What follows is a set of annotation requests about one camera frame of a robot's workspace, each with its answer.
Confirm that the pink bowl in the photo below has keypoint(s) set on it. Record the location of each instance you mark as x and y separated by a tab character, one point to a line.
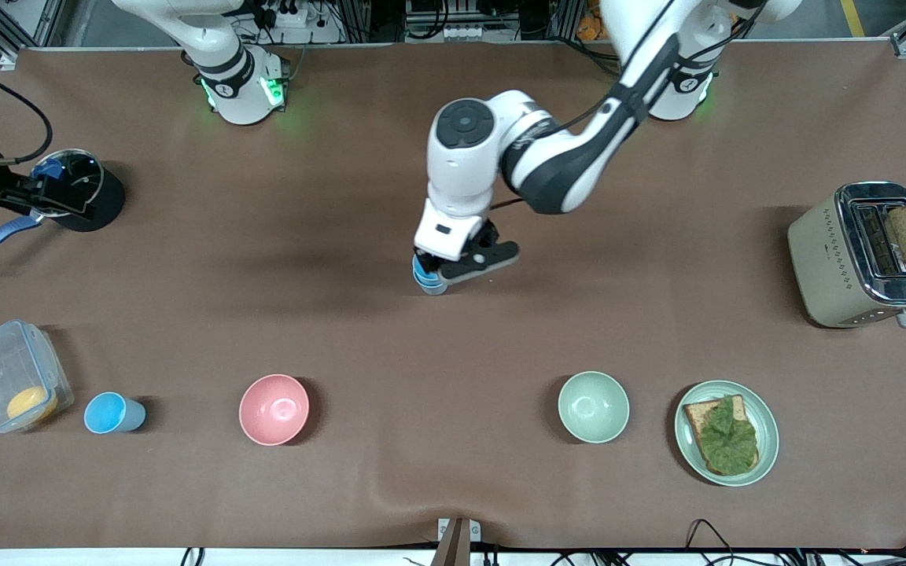
274	409

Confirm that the bag of orange buns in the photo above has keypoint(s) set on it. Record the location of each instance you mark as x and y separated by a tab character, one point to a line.
591	23

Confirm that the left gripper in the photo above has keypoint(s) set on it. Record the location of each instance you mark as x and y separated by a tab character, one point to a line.
427	262

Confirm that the white power strip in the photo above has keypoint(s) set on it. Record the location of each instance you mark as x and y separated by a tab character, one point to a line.
288	16

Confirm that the pale green plate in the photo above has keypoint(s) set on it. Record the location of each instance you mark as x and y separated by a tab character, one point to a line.
767	440

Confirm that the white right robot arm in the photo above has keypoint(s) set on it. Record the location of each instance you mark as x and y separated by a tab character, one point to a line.
237	79

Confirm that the green lettuce leaf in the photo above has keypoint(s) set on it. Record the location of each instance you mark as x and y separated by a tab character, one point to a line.
728	436

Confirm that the orange round food piece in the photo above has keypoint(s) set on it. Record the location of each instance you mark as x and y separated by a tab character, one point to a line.
31	403

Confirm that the clear plastic container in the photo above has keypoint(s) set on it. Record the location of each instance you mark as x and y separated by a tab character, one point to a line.
5	369

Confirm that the brown table cloth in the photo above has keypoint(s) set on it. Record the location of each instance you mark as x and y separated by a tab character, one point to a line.
264	314

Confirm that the metal table clamp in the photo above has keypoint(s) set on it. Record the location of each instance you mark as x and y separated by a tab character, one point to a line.
458	538

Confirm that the black pot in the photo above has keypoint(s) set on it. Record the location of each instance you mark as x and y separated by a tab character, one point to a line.
107	200

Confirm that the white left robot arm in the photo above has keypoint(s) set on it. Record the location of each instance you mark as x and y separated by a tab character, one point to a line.
465	157

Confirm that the brown toast slice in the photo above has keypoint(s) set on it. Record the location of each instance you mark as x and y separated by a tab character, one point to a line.
697	417

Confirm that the glass pot lid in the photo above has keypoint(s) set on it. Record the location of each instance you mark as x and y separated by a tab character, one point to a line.
79	167

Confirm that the beige chrome toaster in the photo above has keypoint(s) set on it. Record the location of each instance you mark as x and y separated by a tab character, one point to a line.
830	259

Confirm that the pale green bowl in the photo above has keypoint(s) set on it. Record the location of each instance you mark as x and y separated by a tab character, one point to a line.
593	406

